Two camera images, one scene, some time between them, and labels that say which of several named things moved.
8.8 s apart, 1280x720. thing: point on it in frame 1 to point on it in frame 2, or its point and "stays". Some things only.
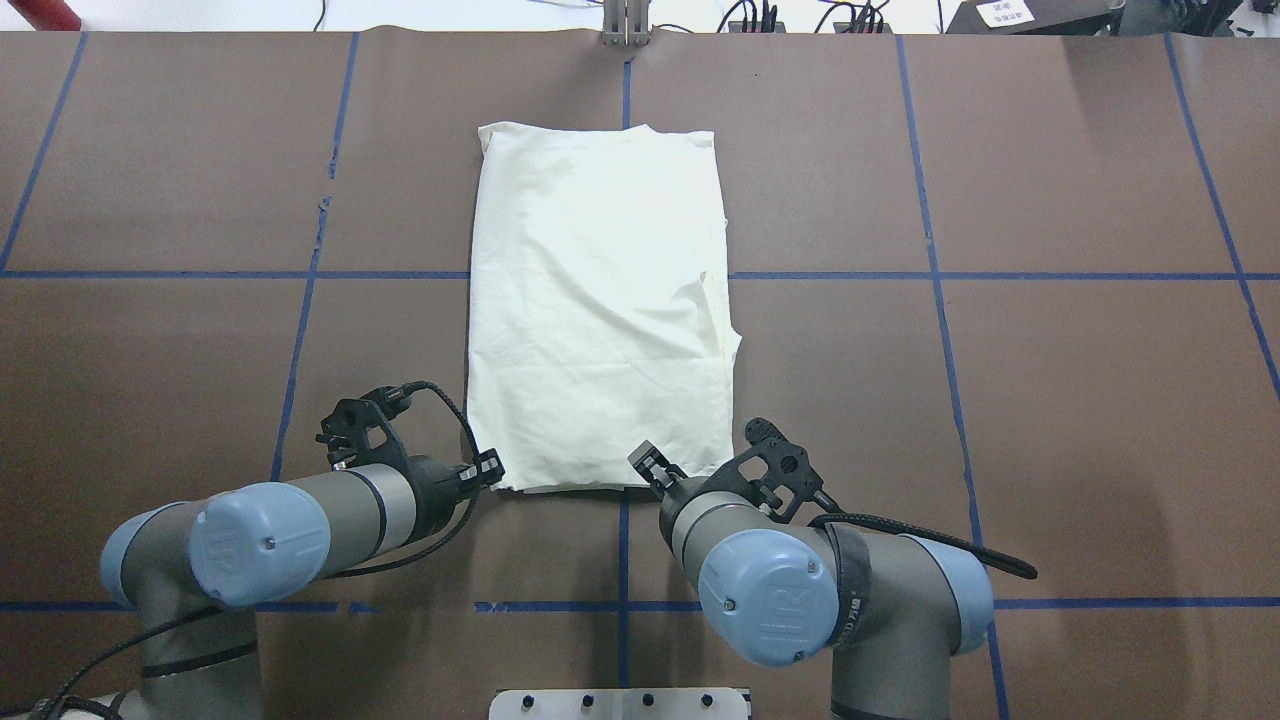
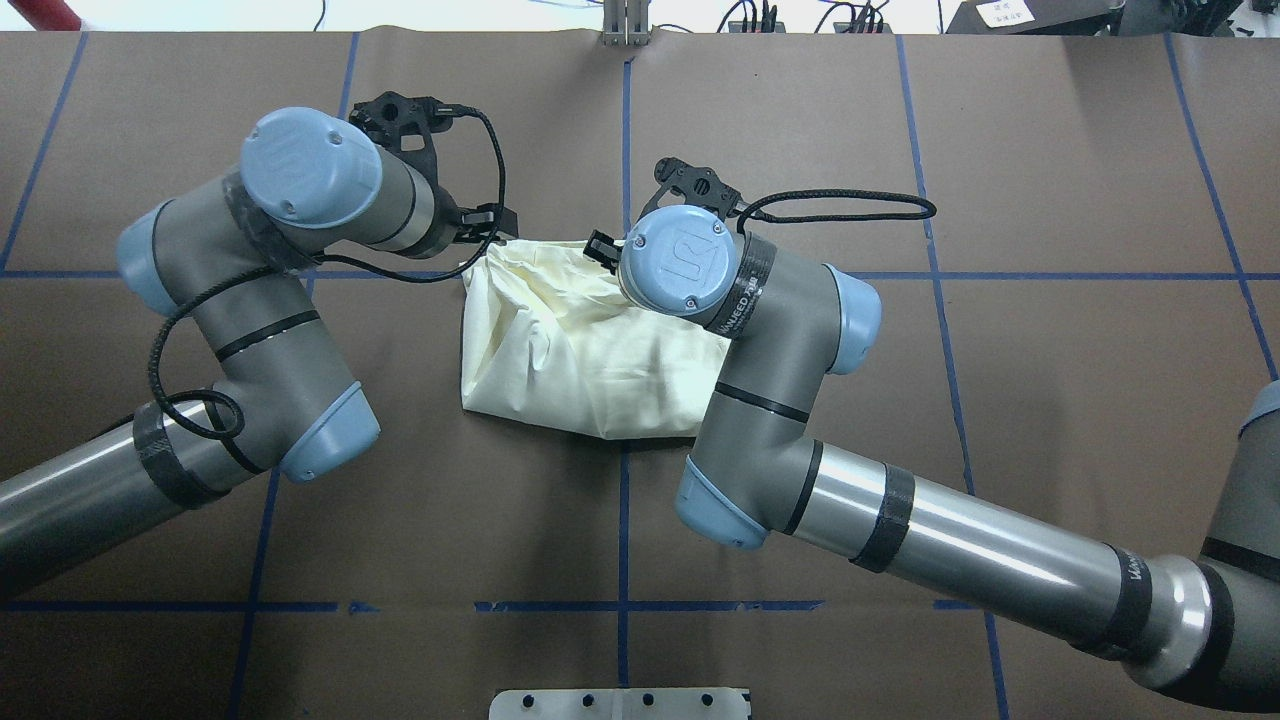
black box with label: [1037, 17] stays
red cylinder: [48, 15] stays
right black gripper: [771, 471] to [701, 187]
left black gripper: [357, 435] to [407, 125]
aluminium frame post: [625, 23] stays
